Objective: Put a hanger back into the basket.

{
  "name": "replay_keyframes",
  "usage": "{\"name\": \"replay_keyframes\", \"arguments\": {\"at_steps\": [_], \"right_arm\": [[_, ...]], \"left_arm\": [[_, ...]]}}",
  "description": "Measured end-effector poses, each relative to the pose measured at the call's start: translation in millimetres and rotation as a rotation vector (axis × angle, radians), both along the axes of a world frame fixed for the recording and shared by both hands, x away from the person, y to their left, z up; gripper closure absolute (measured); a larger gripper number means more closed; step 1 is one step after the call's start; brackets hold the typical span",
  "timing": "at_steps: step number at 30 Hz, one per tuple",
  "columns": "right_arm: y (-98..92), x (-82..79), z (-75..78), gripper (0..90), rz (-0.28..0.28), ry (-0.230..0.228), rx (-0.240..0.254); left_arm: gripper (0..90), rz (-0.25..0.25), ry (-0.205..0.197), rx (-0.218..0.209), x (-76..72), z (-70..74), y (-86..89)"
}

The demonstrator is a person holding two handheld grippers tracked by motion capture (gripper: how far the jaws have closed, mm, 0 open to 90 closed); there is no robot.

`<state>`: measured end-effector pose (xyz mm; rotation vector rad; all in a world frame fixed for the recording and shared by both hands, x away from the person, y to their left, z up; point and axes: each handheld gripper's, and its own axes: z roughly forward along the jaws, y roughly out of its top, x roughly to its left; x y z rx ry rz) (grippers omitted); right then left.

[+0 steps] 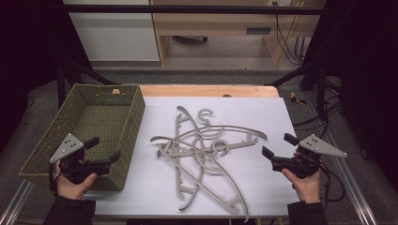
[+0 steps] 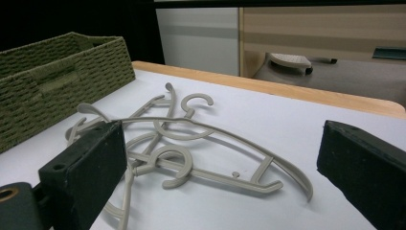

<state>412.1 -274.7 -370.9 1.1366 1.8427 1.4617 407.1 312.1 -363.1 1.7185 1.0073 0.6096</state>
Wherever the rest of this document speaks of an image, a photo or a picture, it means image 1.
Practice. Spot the white cabinet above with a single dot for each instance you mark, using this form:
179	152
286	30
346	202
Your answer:
115	34

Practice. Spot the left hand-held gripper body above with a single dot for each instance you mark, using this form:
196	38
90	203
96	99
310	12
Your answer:
70	145

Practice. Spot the person's left hand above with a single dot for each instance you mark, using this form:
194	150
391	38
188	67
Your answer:
73	189

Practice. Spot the grey plastic clothes hanger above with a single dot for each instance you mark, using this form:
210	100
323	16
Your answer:
178	181
187	173
214	147
258	134

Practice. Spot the white table mat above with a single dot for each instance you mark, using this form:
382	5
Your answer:
263	115

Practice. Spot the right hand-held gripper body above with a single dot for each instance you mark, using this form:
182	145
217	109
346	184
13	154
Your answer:
316	146

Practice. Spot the aluminium rail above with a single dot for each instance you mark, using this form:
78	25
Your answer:
14	203
347	181

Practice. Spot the person's right hand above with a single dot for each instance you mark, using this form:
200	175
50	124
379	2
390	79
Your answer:
308	189

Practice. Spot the black horizontal frame bar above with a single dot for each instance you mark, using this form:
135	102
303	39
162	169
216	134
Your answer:
187	9

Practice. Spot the black metal stand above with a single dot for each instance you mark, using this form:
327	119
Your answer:
62	84
319	90

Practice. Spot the wooden table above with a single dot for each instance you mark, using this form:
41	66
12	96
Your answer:
200	91

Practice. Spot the green woven basket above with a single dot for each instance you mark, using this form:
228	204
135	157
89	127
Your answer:
94	115

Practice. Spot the black curtain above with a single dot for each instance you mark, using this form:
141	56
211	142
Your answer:
366	62
28	43

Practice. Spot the yellow and black tool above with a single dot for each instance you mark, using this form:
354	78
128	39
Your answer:
295	98

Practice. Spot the light wooden desk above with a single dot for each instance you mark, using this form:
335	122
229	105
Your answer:
219	23

